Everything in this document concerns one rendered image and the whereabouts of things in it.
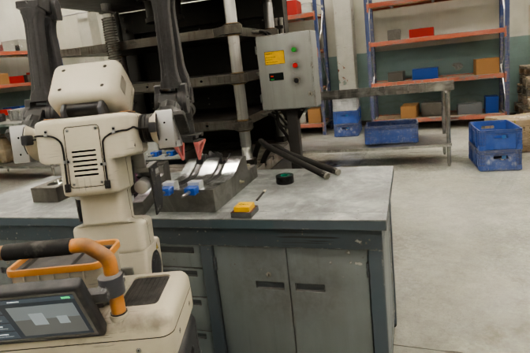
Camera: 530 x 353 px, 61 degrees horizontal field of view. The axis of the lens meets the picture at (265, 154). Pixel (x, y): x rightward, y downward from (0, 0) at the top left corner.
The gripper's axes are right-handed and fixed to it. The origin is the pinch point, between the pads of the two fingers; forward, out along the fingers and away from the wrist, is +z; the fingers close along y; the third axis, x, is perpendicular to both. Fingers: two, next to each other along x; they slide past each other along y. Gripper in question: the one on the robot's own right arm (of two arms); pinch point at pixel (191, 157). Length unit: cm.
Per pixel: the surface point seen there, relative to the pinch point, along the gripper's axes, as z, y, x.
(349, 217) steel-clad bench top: 21, -59, 7
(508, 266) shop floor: 103, -130, -123
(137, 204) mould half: 16.2, 22.8, 6.3
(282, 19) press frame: -57, -1, -153
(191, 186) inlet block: 10.6, 0.6, 2.4
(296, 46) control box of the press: -37, -25, -85
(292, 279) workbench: 47, -36, 4
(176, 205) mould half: 18.1, 8.4, 2.2
